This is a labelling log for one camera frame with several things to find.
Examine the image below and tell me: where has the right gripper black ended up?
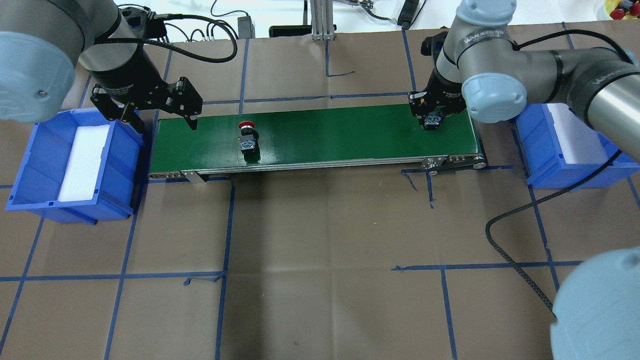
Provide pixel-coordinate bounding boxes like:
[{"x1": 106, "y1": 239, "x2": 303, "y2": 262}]
[{"x1": 407, "y1": 70, "x2": 467, "y2": 131}]

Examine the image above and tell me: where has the black handle bar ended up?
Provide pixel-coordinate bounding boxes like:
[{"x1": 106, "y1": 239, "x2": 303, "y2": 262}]
[{"x1": 269, "y1": 24, "x2": 313, "y2": 38}]

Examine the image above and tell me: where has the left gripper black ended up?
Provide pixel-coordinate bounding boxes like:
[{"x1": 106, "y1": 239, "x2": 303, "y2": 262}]
[{"x1": 90, "y1": 76, "x2": 203, "y2": 135}]

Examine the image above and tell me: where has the black power adapter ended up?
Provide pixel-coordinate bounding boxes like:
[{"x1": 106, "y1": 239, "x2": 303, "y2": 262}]
[{"x1": 237, "y1": 15, "x2": 256, "y2": 39}]

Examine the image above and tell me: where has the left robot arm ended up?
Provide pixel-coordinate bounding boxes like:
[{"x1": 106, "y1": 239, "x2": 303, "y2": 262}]
[{"x1": 0, "y1": 0, "x2": 202, "y2": 133}]

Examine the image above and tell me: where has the white foam pad bin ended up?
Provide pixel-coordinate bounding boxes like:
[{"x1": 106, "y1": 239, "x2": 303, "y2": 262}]
[
  {"x1": 544, "y1": 103, "x2": 609, "y2": 166},
  {"x1": 57, "y1": 124, "x2": 110, "y2": 202}
]

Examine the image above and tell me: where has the red push button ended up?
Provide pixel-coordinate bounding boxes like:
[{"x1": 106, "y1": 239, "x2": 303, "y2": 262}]
[{"x1": 238, "y1": 120, "x2": 259, "y2": 156}]

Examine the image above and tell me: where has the aluminium frame post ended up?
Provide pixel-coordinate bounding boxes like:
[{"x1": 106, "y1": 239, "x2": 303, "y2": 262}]
[{"x1": 308, "y1": 0, "x2": 336, "y2": 41}]

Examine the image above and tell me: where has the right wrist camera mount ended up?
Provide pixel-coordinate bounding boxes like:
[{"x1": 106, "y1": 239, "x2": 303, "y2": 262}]
[{"x1": 420, "y1": 30, "x2": 449, "y2": 64}]

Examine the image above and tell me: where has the black braided cable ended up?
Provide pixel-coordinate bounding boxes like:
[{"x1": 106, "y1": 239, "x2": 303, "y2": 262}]
[{"x1": 486, "y1": 150, "x2": 624, "y2": 321}]

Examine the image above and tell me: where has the green conveyor belt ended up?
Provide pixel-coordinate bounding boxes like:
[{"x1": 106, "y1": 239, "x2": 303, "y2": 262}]
[{"x1": 148, "y1": 104, "x2": 489, "y2": 182}]

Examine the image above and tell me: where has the blue bin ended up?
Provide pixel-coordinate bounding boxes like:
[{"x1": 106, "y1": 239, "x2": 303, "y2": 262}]
[
  {"x1": 515, "y1": 104, "x2": 618, "y2": 189},
  {"x1": 6, "y1": 108, "x2": 144, "y2": 224}
]

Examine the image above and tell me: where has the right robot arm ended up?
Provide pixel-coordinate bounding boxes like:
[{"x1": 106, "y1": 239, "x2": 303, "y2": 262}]
[{"x1": 407, "y1": 0, "x2": 640, "y2": 360}]

